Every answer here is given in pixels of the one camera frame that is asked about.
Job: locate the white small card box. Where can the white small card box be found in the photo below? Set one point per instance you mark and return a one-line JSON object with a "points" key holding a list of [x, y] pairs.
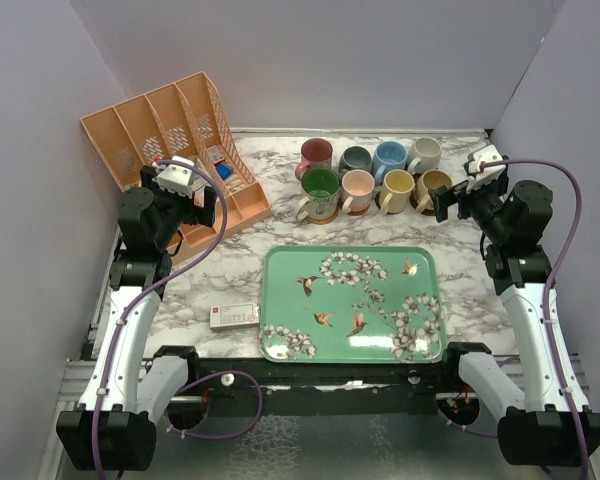
{"points": [[226, 317]]}

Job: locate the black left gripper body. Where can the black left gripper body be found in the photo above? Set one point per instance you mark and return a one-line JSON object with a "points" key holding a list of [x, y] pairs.
{"points": [[177, 209]]}

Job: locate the light wooden coaster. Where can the light wooden coaster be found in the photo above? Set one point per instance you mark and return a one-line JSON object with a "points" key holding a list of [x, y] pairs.
{"points": [[358, 213]]}

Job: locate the pink ceramic mug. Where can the pink ceramic mug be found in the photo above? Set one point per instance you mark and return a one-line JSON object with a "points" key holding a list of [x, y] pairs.
{"points": [[357, 187]]}

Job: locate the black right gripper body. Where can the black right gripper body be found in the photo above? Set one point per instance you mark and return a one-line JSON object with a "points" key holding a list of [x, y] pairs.
{"points": [[484, 205]]}

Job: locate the grey ceramic mug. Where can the grey ceramic mug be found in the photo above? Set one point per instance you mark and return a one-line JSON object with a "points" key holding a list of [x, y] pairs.
{"points": [[354, 158]]}

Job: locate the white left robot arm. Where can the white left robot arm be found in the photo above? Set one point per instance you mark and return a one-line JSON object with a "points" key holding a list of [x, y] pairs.
{"points": [[113, 425]]}

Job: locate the cream ceramic mug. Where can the cream ceramic mug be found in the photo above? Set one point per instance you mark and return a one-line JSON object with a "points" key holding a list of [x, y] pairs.
{"points": [[424, 155]]}

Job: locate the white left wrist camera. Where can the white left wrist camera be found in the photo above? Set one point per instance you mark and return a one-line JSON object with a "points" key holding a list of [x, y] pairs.
{"points": [[178, 179]]}

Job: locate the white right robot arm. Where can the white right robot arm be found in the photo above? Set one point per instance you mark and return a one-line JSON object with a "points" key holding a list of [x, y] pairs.
{"points": [[548, 422]]}

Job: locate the blue ceramic mug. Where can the blue ceramic mug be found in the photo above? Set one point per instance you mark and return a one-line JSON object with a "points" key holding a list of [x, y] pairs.
{"points": [[388, 156]]}

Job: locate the green floral tray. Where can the green floral tray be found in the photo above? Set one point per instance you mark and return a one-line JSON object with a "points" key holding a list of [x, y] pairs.
{"points": [[351, 304]]}

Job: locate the red ceramic mug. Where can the red ceramic mug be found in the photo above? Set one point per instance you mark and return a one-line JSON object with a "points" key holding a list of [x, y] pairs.
{"points": [[315, 152]]}

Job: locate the white red small box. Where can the white red small box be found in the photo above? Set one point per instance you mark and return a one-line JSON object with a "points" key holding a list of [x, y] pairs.
{"points": [[216, 155]]}

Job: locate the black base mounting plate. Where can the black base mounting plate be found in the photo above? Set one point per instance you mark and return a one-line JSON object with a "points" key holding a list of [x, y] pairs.
{"points": [[251, 387]]}

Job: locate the green floral mug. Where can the green floral mug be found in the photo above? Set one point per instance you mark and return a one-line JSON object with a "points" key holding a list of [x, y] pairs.
{"points": [[320, 195]]}

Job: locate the yellow ceramic mug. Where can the yellow ceramic mug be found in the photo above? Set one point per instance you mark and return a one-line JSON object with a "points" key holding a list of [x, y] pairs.
{"points": [[396, 191]]}

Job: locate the tan ceramic mug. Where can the tan ceramic mug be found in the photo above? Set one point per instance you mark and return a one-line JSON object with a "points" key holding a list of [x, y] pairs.
{"points": [[426, 184]]}

